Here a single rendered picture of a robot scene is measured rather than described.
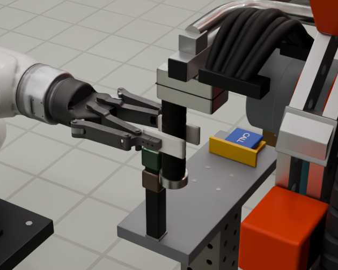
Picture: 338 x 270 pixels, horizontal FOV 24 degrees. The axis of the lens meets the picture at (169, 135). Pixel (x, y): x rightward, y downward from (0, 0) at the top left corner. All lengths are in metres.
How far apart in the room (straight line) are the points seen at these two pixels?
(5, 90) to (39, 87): 0.06
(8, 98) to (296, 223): 0.54
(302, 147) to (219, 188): 0.78
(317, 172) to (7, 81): 0.54
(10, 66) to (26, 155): 1.39
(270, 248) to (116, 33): 2.60
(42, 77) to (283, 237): 0.52
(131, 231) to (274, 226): 0.71
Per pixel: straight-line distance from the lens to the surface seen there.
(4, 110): 1.26
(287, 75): 1.16
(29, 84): 1.23
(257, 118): 1.19
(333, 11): 0.89
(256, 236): 0.89
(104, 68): 3.13
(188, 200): 1.64
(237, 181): 1.70
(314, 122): 0.91
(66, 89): 1.21
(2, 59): 1.27
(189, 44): 1.03
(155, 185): 1.45
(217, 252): 1.75
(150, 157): 1.42
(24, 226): 1.84
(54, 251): 2.23
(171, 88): 1.07
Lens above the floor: 1.44
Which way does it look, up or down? 32 degrees down
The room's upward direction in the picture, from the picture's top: straight up
